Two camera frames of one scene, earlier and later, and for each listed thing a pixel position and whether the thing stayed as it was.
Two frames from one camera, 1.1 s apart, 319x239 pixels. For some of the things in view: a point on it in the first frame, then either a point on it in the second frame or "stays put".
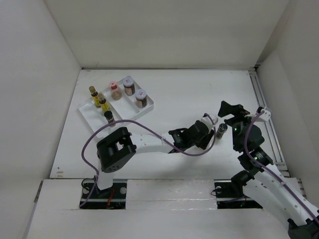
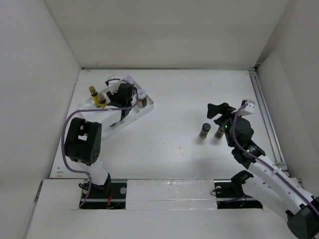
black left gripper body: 202,142 -> 112,97
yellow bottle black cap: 94,93 stays put
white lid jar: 140,96 stays put
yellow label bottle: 105,106 stays put
